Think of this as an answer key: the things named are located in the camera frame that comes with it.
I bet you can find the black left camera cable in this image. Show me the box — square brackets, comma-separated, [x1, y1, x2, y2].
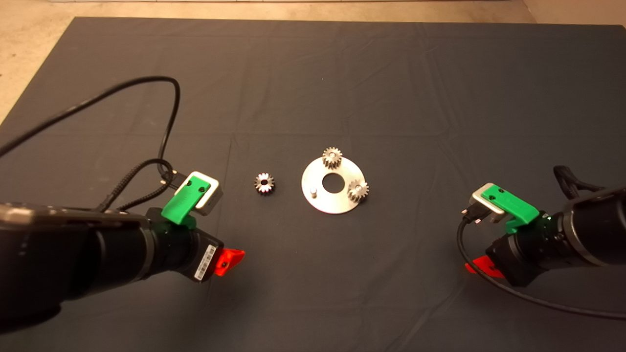
[0, 76, 185, 213]

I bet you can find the black right camera cable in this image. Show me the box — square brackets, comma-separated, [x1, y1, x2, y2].
[457, 214, 626, 321]

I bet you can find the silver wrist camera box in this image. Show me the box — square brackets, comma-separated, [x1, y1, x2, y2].
[175, 171, 224, 216]
[469, 183, 507, 223]

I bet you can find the small steel planetary gear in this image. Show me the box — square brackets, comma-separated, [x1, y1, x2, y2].
[254, 172, 276, 195]
[347, 180, 370, 203]
[322, 147, 343, 170]

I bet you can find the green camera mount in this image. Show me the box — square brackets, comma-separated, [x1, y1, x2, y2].
[481, 188, 540, 234]
[160, 176, 212, 230]

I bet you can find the dark grey table cloth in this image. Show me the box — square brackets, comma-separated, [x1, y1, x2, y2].
[0, 16, 626, 352]

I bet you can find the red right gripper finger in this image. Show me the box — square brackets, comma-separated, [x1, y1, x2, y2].
[465, 255, 505, 279]

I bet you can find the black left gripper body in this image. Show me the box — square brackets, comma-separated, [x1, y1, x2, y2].
[188, 229, 224, 283]

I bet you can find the round metal carrier plate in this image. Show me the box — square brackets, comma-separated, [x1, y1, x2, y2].
[301, 155, 365, 214]

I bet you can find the green left camera mount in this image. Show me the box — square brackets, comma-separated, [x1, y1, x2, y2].
[160, 176, 212, 230]

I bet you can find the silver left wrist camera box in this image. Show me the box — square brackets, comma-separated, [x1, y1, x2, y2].
[175, 171, 224, 216]

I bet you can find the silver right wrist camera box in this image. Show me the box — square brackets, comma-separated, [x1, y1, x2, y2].
[469, 183, 507, 223]

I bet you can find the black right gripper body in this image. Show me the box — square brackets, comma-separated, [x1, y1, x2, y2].
[486, 235, 538, 287]

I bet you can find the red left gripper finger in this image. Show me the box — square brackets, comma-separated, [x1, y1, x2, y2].
[214, 248, 246, 278]

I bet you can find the black camera cable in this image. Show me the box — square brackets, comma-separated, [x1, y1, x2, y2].
[457, 214, 626, 321]
[0, 76, 185, 213]

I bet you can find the green right camera mount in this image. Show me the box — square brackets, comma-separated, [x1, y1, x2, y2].
[481, 188, 540, 234]

